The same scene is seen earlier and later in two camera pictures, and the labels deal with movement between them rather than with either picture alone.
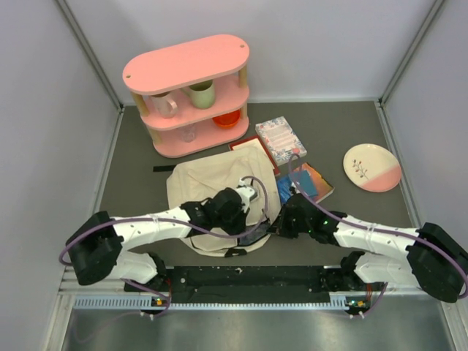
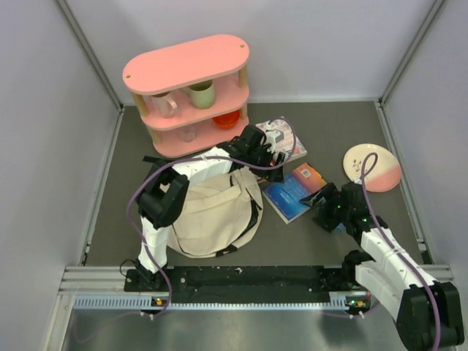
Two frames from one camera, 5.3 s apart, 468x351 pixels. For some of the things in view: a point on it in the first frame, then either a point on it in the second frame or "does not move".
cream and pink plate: (371, 167) does not move
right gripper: (282, 229) -> (323, 219)
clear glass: (189, 133) does not move
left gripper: (240, 224) -> (276, 175)
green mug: (203, 94) does not move
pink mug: (166, 107) does not move
